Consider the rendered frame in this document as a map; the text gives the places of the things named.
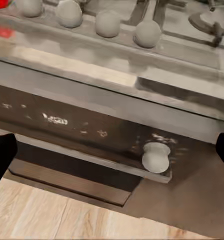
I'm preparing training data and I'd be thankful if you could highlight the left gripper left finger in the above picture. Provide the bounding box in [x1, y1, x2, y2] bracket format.
[0, 133, 18, 180]

